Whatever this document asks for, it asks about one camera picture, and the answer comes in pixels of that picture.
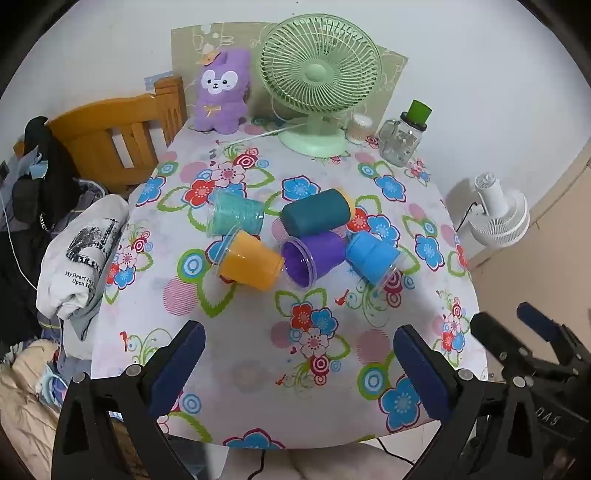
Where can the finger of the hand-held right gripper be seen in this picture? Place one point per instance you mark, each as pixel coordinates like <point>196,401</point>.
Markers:
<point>540,321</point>
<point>494,337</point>

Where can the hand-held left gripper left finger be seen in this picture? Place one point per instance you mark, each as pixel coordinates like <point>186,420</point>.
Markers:
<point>180,364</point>

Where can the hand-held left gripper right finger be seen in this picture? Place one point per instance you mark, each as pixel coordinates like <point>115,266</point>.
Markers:
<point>422,374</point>

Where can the orange cup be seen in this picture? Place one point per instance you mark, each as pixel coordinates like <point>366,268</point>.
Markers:
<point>251,261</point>

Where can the blue cup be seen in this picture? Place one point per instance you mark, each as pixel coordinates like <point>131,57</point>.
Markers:
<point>369,256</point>

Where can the purple cup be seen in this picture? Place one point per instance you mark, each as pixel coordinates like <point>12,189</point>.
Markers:
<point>323,251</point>

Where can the teal glitter cup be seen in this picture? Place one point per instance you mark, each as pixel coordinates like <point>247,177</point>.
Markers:
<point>240,214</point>

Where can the dark teal cup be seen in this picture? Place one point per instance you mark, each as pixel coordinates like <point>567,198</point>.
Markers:
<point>318,212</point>

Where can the white floor fan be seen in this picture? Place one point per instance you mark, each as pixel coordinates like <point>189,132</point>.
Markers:
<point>501,221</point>

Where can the white printed t-shirt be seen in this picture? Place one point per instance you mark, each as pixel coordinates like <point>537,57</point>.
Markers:
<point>78,277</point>

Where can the beige blanket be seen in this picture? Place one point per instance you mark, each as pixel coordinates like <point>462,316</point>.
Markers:
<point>23,392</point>

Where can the glass mug with green lid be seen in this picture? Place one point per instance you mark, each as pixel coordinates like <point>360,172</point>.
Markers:
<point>399,143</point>

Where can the black jacket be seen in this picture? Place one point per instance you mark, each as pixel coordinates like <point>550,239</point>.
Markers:
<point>51,184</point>

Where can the clear swab container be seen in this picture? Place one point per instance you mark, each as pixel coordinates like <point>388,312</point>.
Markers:
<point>360,129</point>

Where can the wooden chair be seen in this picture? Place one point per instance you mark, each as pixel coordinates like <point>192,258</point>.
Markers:
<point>92,124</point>

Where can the purple plush toy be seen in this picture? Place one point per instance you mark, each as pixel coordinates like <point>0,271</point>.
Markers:
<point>221,106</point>

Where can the green desk fan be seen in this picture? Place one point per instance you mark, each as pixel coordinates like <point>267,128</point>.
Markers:
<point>318,74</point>

